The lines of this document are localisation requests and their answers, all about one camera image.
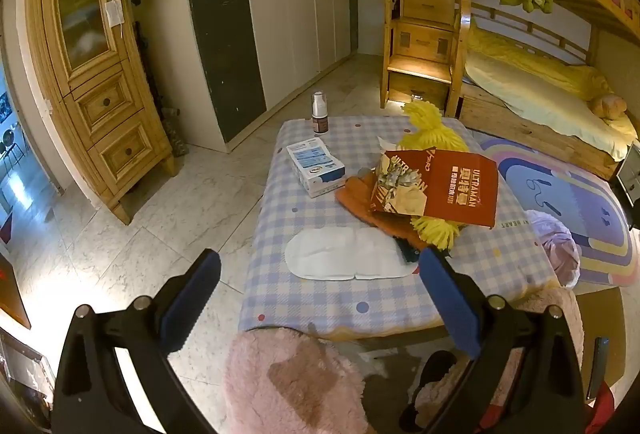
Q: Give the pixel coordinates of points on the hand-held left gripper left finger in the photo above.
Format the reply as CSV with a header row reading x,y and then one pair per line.
x,y
192,304

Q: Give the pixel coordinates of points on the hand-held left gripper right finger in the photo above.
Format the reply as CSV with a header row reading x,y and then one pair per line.
x,y
450,299

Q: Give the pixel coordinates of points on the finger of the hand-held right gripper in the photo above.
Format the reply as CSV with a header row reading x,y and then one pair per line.
x,y
634,214

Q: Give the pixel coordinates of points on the dark blue wrapper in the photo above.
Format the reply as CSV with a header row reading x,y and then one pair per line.
x,y
407,254

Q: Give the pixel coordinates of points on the bin with white bag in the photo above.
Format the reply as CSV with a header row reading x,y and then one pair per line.
x,y
555,249

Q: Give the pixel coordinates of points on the orange fuzzy cloth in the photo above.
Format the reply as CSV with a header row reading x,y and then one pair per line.
x,y
355,199

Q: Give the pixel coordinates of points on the rainbow oval rug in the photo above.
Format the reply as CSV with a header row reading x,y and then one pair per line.
x,y
575,194

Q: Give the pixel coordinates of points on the black slipper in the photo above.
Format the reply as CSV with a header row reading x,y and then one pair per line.
x,y
435,364

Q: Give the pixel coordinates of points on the pink fluffy stool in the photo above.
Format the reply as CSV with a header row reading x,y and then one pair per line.
x,y
260,364

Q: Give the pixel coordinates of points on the red cardboard box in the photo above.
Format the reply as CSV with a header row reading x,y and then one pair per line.
x,y
460,194

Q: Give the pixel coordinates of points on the tan plush toy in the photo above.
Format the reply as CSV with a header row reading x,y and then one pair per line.
x,y
607,106

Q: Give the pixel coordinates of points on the blue checkered tablecloth table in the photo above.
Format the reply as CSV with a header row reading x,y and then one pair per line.
x,y
310,304

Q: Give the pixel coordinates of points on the white oval pad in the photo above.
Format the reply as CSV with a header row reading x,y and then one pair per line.
x,y
340,254

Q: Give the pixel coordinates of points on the wooden bunk bed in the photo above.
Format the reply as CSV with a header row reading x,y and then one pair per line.
x,y
525,133

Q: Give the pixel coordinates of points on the pale yellow bed sheet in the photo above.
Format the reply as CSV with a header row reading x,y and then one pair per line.
x,y
525,98

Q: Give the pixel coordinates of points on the yellow fringed duster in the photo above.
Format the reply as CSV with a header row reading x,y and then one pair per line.
x,y
435,133

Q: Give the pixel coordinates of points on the yellow quilt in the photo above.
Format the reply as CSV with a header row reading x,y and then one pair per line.
x,y
550,68

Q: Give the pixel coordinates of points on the white and blue carton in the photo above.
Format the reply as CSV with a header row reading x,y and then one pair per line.
x,y
315,168

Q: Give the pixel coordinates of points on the wooden glass-door cabinet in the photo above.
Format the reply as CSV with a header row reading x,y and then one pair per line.
x,y
110,103

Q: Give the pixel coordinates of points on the small white-capped bottle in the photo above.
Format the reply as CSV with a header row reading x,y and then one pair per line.
x,y
320,118

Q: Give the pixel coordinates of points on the wooden stair drawers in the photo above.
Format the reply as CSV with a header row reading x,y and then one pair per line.
x,y
425,43

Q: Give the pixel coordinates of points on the white paper tag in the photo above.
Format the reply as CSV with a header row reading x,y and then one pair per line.
x,y
114,12

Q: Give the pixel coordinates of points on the white wardrobe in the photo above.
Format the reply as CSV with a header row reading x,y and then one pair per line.
x,y
280,13

